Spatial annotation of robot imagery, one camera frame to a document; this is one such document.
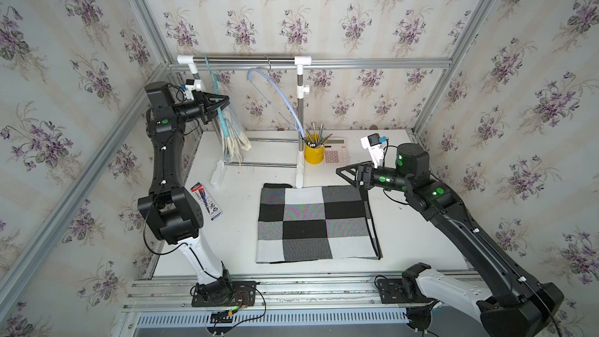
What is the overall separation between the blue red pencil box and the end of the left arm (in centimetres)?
38

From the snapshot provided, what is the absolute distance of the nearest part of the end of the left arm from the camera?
2.21ft

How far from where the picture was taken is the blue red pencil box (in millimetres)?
920
